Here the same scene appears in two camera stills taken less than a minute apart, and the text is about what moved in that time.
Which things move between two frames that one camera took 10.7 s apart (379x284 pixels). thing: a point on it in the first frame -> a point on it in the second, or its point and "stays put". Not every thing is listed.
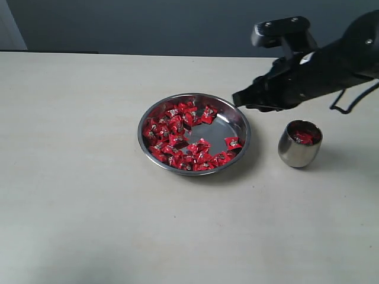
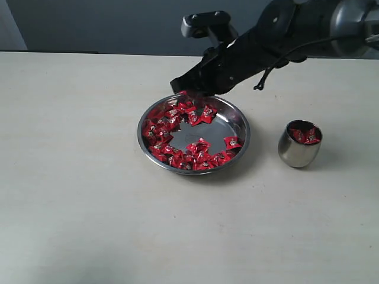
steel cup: x=299 y=143 stays put
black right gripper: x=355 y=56 -> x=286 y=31
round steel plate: x=193 y=134 stays put
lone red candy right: x=233 y=142 stays put
